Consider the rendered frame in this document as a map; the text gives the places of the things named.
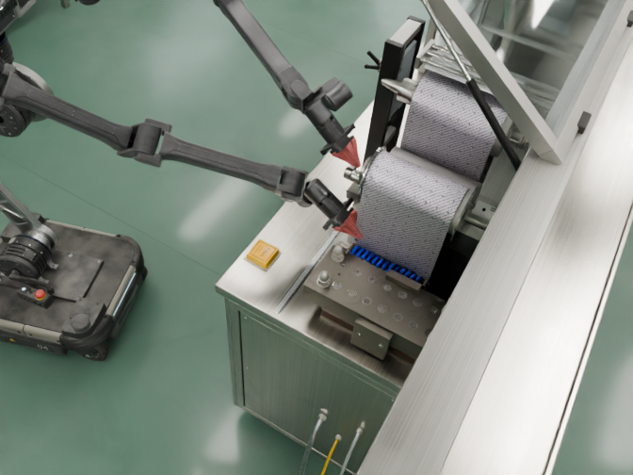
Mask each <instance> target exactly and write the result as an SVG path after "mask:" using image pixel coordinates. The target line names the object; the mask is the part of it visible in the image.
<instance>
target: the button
mask: <svg viewBox="0 0 633 475"><path fill-rule="evenodd" d="M278 253H279V249H278V248H276V247H274V246H272V245H270V244H268V243H266V242H265V241H264V240H262V239H259V240H258V241H257V242H256V243H255V244H254V246H253V247H252V248H251V249H250V250H249V252H248V253H247V259H249V260H250V261H252V262H254V263H256V264H258V265H259V266H261V267H263V268H265V269H266V268H267V267H268V266H269V264H270V263H271V262H272V261H273V259H274V258H275V257H276V256H277V254H278Z"/></svg>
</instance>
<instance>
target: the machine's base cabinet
mask: <svg viewBox="0 0 633 475"><path fill-rule="evenodd" d="M224 302H225V313H226V323H227V334H228V344H229V354H230V366H231V376H232V387H233V397H234V404H235V405H237V406H238V407H240V408H242V409H243V410H245V411H247V412H248V413H250V414H251V415H253V416H255V417H256V418H259V419H260V420H262V421H263V422H265V423H266V424H267V425H269V426H271V427H272V428H274V429H275V430H277V431H279V432H280V433H282V434H284V435H286V436H287V437H289V438H291V439H292V440H294V441H296V442H297V443H299V444H301V445H302V446H304V447H305V448H306V447H307V444H308V441H309V438H310V436H311V434H312V431H313V430H314V428H315V426H316V424H317V421H318V418H317V417H318V415H319V414H323V415H324V416H326V418H327V419H326V421H325V422H322V424H321V426H320V428H319V430H318V433H317V435H316V438H315V441H314V443H313V446H312V448H311V451H312V452H313V453H315V454H316V455H318V456H320V457H321V458H323V459H325V460H327V458H328V456H329V453H330V451H331V449H332V447H333V444H334V442H335V437H336V435H337V434H339V435H341V436H342V439H341V441H340V442H338V443H337V445H336V447H335V449H334V451H333V454H332V456H331V458H330V461H329V463H331V464H333V465H334V466H336V467H338V468H340V469H342V466H343V464H344V462H345V459H346V457H347V454H348V452H349V448H350V446H351V444H352V442H353V440H354V438H355V436H356V435H357V433H356V430H357V428H361V429H362V430H363V431H364V433H363V435H360V436H359V438H358V440H357V442H356V444H355V447H354V449H353V451H352V453H351V456H350V458H349V461H348V463H347V466H346V469H345V472H346V473H348V474H349V475H356V473H357V471H358V469H359V467H360V466H361V464H362V462H363V461H364V459H365V456H366V454H367V452H368V451H369V449H370V447H371V445H372V443H373V441H374V439H375V437H376V436H377V434H378V432H379V430H380V428H381V426H382V424H383V423H384V421H385V419H386V417H387V415H388V413H389V411H390V409H391V407H392V406H393V404H394V402H395V400H396V398H397V396H398V393H396V392H394V391H392V390H391V389H389V388H387V387H385V386H383V385H381V384H379V383H377V382H376V381H374V380H372V379H370V378H368V377H367V376H365V375H364V374H362V373H360V372H359V371H357V370H355V369H352V368H351V367H349V366H347V365H345V364H344V363H342V362H340V361H338V360H336V359H335V358H333V357H331V356H329V355H328V354H326V353H325V352H322V351H320V350H319V349H317V348H315V347H313V346H312V345H310V344H308V343H306V342H304V341H303V340H301V339H299V338H297V337H295V336H293V335H291V334H289V333H288V332H287V331H285V330H283V329H281V328H280V327H278V326H276V325H274V324H272V323H271V322H269V321H267V320H265V319H263V318H261V317H259V316H257V315H255V314H254V313H253V312H251V311H249V310H248V309H246V308H244V307H242V306H240V305H239V304H237V303H234V302H232V301H231V300H229V299H227V298H225V297H224Z"/></svg>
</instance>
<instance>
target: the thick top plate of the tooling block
mask: <svg viewBox="0 0 633 475"><path fill-rule="evenodd" d="M334 247H335V245H333V246H332V247H331V249H330V250H329V251H328V252H327V254H326V255H325V257H324V258H323V259H322V261H321V262H320V263H319V265H318V266H317V267H316V269H315V270H314V272H313V273H312V274H311V276H310V277H309V279H308V280H307V281H306V283H305V284H304V288H303V298H305V299H307V300H309V301H311V302H313V303H315V304H317V305H319V306H321V307H323V308H325V309H327V310H328V311H330V312H332V313H334V314H335V315H337V316H339V317H340V318H342V319H345V320H347V321H349V322H351V323H353V324H354V323H355V321H356V320H357V318H358V317H361V318H363V319H365V320H367V321H369V322H371V323H373V324H375V325H377V326H379V327H381V328H382V329H383V330H385V331H387V332H389V333H391V334H393V337H392V340H391V343H390V344H392V345H393V346H395V347H397V348H399V349H401V350H403V351H405V352H406V353H408V354H410V355H412V356H414V357H416V358H418V356H419V354H420V353H421V351H422V349H423V347H424V346H425V344H426V342H427V337H428V335H429V334H430V332H432V330H433V328H434V326H435V324H436V322H437V320H438V319H439V318H440V316H441V314H442V309H443V307H444V306H445V305H446V303H447V301H445V300H443V299H441V298H439V297H437V296H435V295H433V294H431V293H429V292H428V291H426V290H424V289H422V288H420V290H419V292H418V293H417V294H415V293H413V292H411V291H410V290H408V289H406V288H404V287H401V286H399V285H397V284H395V283H393V282H391V281H389V280H387V279H385V276H386V273H387V272H388V271H386V270H383V269H381V268H379V267H377V266H375V265H373V264H371V263H369V262H367V261H365V260H363V259H362V258H360V257H358V256H356V255H354V254H351V253H349V252H347V253H346V254H344V256H345V257H344V259H343V260H342V261H340V262H336V261H333V260H332V258H331V255H332V252H333V249H334ZM323 270H326V271H327V272H328V273H329V274H330V280H331V284H330V285H329V286H328V287H325V288H323V287H319V286H318V285H317V278H318V276H319V274H320V273H321V272H322V271H323Z"/></svg>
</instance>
